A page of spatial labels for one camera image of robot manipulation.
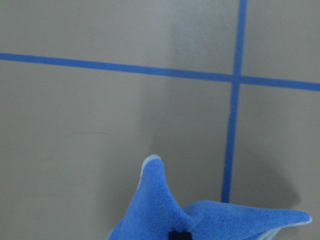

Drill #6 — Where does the blue towel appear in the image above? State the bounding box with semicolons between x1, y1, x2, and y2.
106;154;312;240

